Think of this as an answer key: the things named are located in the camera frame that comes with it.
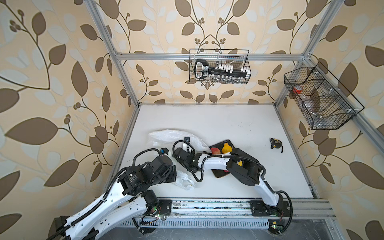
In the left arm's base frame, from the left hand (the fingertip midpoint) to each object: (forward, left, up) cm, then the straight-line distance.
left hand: (177, 172), depth 70 cm
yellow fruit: (+21, -29, -15) cm, 38 cm away
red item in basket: (+45, -68, +13) cm, 83 cm away
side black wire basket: (+29, -73, +19) cm, 80 cm away
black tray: (+4, -21, -13) cm, 26 cm away
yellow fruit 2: (-1, -26, +15) cm, 30 cm away
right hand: (+19, +1, -16) cm, 25 cm away
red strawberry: (+18, -21, -12) cm, 30 cm away
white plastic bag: (-3, -3, 0) cm, 4 cm away
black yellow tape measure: (+24, -60, -13) cm, 66 cm away
